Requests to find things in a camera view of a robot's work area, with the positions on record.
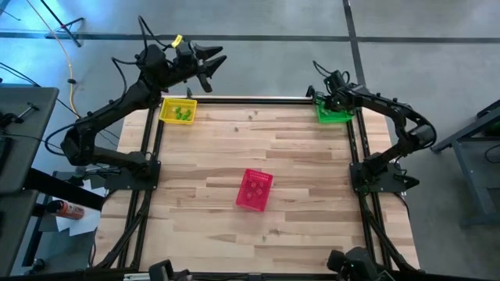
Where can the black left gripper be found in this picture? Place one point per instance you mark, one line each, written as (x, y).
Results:
(185, 60)

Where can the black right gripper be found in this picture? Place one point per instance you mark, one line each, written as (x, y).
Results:
(336, 100)

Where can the green plastic hand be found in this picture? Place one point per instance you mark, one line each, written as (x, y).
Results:
(177, 110)
(189, 113)
(179, 116)

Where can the red plastic basket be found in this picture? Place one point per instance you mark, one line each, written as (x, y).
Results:
(244, 203)

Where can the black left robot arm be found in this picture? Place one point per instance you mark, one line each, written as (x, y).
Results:
(109, 113)

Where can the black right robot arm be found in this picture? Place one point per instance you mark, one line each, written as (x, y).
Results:
(390, 105)

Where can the green plastic basket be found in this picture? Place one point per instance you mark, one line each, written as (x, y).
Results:
(332, 117)

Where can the yellow plastic basket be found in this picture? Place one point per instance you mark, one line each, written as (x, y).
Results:
(168, 117)

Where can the black tripod stand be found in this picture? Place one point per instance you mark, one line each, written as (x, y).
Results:
(64, 27)

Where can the dark grey cart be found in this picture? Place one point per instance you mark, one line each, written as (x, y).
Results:
(480, 175)

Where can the grey side table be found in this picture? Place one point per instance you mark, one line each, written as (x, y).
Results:
(27, 95)

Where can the black diagonal beam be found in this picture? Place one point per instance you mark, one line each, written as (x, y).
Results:
(66, 191)

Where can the orange bottle black cap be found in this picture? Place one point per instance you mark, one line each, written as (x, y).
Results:
(70, 210)

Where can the white paper sheets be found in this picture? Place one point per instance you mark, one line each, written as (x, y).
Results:
(84, 224)

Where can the black clamp tool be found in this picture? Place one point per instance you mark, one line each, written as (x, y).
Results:
(8, 119)

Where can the black caster wheel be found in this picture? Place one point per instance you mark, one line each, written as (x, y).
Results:
(37, 266)

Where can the silver metal bracket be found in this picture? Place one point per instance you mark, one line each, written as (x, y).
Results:
(136, 276)

